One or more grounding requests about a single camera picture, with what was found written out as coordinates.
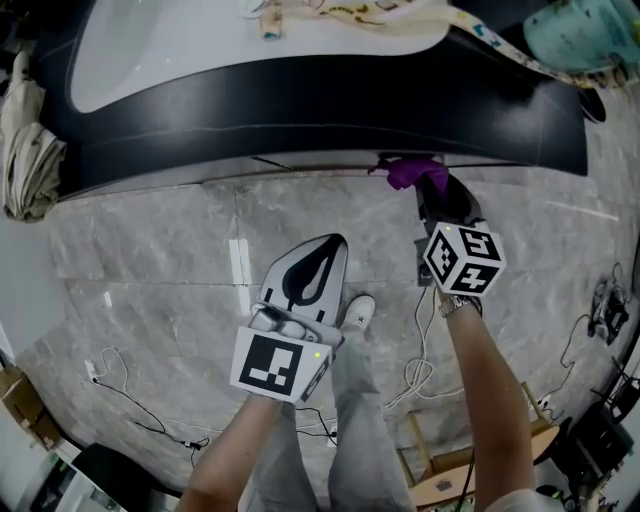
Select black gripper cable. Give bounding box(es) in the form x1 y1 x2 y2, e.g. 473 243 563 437
462 444 476 512

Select black device with cables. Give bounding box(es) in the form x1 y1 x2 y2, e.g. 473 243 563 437
587 279 631 346

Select dark wooden sink cabinet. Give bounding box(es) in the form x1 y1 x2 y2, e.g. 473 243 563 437
37 0 590 202

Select silver wristwatch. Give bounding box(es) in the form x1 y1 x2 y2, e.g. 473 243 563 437
438 294 482 319

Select person's left forearm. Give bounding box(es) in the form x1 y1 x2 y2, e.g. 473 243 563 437
174 397 284 512

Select person's grey trousers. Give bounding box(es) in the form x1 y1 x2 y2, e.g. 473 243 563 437
244 327 416 512

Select person's white shirt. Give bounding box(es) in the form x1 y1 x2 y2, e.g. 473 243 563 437
492 487 539 512

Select person's right forearm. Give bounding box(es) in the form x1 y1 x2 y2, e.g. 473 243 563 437
442 299 537 504

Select brown wooden cabinet door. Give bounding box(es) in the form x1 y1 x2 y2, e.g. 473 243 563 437
62 158 281 202
279 152 544 181

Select black adapter cable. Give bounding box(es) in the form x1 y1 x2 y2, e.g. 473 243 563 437
294 407 339 447

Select teal cartoon water bottle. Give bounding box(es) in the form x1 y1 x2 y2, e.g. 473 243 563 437
522 0 640 76

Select white sink basin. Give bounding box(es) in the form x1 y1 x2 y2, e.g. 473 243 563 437
69 0 454 115

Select black equipment pile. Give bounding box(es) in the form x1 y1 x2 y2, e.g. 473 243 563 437
569 357 640 481

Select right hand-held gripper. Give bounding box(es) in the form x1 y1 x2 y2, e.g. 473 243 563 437
413 172 507 298

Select beige folded umbrella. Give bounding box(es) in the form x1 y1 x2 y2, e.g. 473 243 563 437
0 49 69 223

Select white shelf unit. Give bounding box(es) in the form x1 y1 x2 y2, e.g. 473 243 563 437
0 439 121 512

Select black power cable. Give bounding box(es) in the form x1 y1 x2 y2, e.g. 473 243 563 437
92 379 211 451

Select wooden stool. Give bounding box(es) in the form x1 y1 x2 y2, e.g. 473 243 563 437
397 382 561 512

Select black shell backpack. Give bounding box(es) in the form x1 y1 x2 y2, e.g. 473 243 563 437
577 87 607 125

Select thin black cable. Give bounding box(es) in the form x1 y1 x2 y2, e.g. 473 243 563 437
559 314 594 369

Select patterned beige strap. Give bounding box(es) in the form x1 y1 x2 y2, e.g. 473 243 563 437
257 0 596 91

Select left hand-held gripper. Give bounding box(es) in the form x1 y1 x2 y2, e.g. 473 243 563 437
229 233 350 405

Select person's right white shoe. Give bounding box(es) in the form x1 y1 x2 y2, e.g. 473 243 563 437
339 294 376 332

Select purple cloth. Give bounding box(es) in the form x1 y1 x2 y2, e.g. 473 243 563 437
368 154 450 201

